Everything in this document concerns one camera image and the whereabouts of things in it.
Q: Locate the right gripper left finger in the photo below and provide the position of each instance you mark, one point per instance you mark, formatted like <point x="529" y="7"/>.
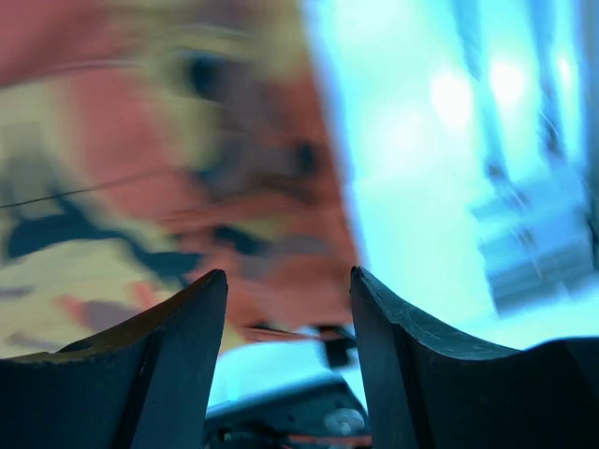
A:
<point x="144" y="383"/>

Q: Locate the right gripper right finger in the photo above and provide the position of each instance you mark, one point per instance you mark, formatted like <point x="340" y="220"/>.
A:
<point x="430" y="385"/>

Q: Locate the orange camouflage trousers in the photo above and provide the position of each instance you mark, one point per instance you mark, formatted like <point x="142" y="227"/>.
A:
<point x="145" y="143"/>

